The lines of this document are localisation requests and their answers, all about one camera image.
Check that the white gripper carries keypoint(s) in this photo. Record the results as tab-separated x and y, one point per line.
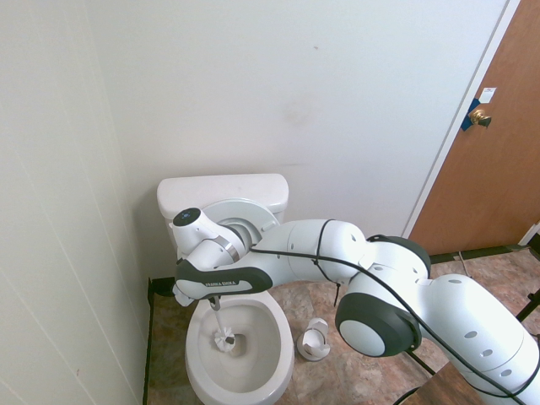
185	297

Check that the white toilet brush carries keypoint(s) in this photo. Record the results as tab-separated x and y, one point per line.
225	339

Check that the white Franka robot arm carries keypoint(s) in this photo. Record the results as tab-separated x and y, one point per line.
464	304

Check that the white toilet bowl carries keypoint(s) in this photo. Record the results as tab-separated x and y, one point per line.
278	337

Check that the white toilet seat lid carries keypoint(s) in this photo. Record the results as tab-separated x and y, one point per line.
244	228

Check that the white toilet brush holder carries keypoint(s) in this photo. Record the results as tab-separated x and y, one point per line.
314	341

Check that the white toilet tank lid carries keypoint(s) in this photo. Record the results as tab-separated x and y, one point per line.
219	187

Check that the black baseboard strip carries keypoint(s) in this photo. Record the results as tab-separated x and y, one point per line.
147	337
162	286

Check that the brown wooden board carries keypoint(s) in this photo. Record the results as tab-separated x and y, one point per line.
443	388

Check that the blue tape strip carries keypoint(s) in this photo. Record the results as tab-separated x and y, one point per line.
466	124

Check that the brass door knob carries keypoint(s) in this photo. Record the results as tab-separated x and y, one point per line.
477	116

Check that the white paper label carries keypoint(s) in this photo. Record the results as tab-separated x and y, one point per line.
487	95

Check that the brown wooden door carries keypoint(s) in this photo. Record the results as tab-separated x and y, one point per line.
514	63

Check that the black camera tripod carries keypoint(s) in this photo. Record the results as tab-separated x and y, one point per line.
423	365
529	306

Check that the white door frame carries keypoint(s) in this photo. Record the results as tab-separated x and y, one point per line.
486	63

